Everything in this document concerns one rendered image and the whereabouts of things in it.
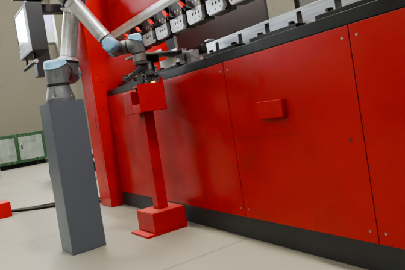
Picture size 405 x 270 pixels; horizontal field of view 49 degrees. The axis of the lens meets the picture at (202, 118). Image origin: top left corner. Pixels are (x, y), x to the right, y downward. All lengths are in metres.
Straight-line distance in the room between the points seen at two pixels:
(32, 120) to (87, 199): 9.86
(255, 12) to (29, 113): 9.80
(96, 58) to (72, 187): 1.39
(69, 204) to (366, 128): 1.50
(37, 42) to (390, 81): 2.68
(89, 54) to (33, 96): 8.82
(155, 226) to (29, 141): 7.93
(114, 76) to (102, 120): 0.35
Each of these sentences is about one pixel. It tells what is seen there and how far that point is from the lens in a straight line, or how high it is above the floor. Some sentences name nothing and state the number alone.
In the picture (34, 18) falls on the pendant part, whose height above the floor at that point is 1.48.
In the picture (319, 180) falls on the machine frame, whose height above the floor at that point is 0.30.
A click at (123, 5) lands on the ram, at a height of 1.44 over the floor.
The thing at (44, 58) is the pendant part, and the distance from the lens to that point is 3.98.
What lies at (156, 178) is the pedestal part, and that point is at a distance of 2.51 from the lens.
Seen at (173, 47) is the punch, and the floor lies 1.03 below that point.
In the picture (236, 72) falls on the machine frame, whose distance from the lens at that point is 2.02.
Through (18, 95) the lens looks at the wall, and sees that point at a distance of 12.20.
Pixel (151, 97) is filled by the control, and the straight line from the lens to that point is 2.43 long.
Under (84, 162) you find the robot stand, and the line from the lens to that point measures 2.41.
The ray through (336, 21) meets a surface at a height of 0.85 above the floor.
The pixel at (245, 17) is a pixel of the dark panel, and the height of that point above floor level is 1.17.
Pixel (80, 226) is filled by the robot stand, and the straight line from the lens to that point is 2.43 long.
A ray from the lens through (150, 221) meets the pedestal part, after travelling 2.48.
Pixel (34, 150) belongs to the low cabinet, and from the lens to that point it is 10.24.
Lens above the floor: 0.63
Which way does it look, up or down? 1 degrees down
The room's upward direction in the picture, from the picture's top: 9 degrees counter-clockwise
